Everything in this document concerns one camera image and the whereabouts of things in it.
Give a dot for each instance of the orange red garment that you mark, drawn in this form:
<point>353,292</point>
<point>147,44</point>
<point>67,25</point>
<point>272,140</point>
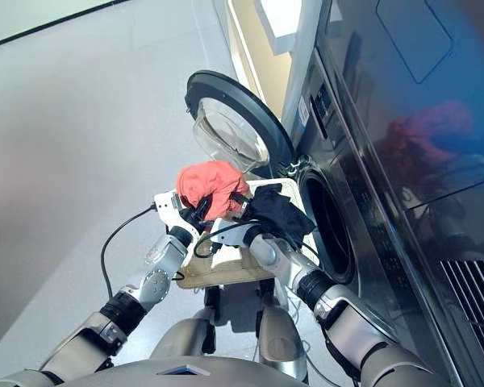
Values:
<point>209,181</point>

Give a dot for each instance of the black garment with white print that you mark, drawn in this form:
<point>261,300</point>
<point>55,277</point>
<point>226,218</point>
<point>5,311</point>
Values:
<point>278,213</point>

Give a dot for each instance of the pale woven basket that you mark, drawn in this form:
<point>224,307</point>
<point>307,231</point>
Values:
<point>226,270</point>

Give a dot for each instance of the round washing machine door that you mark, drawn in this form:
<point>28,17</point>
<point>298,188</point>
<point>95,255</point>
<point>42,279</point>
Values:
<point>234,121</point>

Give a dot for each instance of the black basket stand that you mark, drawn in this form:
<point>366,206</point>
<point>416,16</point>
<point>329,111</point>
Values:
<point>211,322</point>

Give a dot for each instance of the blue white QR sticker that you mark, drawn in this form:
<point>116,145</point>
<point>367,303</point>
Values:
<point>303,111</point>

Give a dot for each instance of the silver robot leg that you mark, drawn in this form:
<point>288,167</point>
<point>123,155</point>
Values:
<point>181,334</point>
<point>282,342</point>

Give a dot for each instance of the white counter cabinet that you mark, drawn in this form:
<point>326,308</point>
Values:
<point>266,60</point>

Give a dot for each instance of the silver robot torso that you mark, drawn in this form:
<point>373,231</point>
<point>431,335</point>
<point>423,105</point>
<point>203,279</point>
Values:
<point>177,375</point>

